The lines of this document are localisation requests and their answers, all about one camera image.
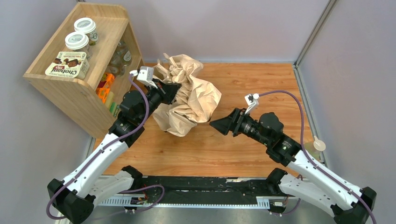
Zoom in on white-lidded jar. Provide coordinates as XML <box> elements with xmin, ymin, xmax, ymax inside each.
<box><xmin>65</xmin><ymin>31</ymin><xmax>92</xmax><ymax>59</ymax></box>
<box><xmin>74</xmin><ymin>17</ymin><xmax>99</xmax><ymax>46</ymax></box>

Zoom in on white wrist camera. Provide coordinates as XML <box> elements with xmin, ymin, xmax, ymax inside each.
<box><xmin>129</xmin><ymin>66</ymin><xmax>158</xmax><ymax>89</ymax></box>
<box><xmin>244</xmin><ymin>93</ymin><xmax>260</xmax><ymax>114</ymax></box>

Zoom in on back white-lidded jar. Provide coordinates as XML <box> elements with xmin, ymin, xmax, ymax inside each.
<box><xmin>74</xmin><ymin>17</ymin><xmax>99</xmax><ymax>46</ymax></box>

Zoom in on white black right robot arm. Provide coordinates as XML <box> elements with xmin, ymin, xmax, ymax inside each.
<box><xmin>209</xmin><ymin>108</ymin><xmax>377</xmax><ymax>224</ymax></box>

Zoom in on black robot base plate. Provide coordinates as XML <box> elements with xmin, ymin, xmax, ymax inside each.
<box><xmin>131</xmin><ymin>176</ymin><xmax>286</xmax><ymax>205</ymax></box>

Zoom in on pale green pump bottle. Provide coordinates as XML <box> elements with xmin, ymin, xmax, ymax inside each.
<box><xmin>304</xmin><ymin>136</ymin><xmax>326</xmax><ymax>161</ymax></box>

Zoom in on front white-lidded jar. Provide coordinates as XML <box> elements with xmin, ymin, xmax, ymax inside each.
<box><xmin>65</xmin><ymin>31</ymin><xmax>92</xmax><ymax>59</ymax></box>

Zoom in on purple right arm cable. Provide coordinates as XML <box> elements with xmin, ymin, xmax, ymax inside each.
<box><xmin>256</xmin><ymin>90</ymin><xmax>377</xmax><ymax>224</ymax></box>

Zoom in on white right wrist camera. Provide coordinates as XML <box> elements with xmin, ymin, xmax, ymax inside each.
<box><xmin>244</xmin><ymin>93</ymin><xmax>260</xmax><ymax>114</ymax></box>

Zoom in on green box on shelf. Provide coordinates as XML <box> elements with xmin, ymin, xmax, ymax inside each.
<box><xmin>110</xmin><ymin>102</ymin><xmax>120</xmax><ymax>118</ymax></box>

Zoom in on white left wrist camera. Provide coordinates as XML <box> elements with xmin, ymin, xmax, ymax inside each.
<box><xmin>129</xmin><ymin>66</ymin><xmax>158</xmax><ymax>89</ymax></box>

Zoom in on Chobani yogurt pack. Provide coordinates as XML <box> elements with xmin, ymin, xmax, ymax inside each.
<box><xmin>45</xmin><ymin>51</ymin><xmax>90</xmax><ymax>79</ymax></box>

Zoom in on orange box on shelf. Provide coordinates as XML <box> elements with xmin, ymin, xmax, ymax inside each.
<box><xmin>96</xmin><ymin>73</ymin><xmax>115</xmax><ymax>103</ymax></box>

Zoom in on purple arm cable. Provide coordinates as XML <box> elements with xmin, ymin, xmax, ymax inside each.
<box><xmin>256</xmin><ymin>90</ymin><xmax>377</xmax><ymax>224</ymax></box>
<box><xmin>45</xmin><ymin>72</ymin><xmax>151</xmax><ymax>221</ymax></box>

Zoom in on aluminium frame rail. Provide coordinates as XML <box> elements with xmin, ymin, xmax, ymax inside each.
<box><xmin>56</xmin><ymin>175</ymin><xmax>356</xmax><ymax>224</ymax></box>

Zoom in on glass jars in shelf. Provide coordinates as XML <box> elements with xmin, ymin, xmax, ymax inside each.
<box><xmin>106</xmin><ymin>41</ymin><xmax>132</xmax><ymax>77</ymax></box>

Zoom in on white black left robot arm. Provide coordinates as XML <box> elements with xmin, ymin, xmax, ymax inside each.
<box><xmin>46</xmin><ymin>79</ymin><xmax>182</xmax><ymax>224</ymax></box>

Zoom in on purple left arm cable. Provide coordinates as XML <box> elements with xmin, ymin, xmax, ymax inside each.
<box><xmin>45</xmin><ymin>72</ymin><xmax>151</xmax><ymax>221</ymax></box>

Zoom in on wooden shelf unit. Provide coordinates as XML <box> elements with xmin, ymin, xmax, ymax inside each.
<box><xmin>24</xmin><ymin>2</ymin><xmax>144</xmax><ymax>139</ymax></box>

